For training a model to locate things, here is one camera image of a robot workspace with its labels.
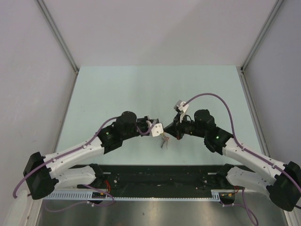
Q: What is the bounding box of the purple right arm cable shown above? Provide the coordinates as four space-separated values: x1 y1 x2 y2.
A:
183 93 301 189

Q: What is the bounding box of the keyring bunch with chain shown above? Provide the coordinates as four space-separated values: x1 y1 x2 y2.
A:
160 133 169 149

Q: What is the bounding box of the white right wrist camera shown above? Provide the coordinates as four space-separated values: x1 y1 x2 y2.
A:
174 100 189 123

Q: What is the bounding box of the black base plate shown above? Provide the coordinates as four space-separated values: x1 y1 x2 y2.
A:
58 164 238 198

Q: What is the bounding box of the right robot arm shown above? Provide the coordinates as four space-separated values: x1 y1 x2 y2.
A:
164 110 301 211

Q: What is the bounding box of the white slotted cable duct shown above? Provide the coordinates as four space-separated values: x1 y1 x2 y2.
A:
46 188 235 201

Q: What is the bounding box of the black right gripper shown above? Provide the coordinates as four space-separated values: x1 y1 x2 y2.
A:
163 113 206 140

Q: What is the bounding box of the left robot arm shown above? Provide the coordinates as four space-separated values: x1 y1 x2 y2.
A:
24 111 163 200

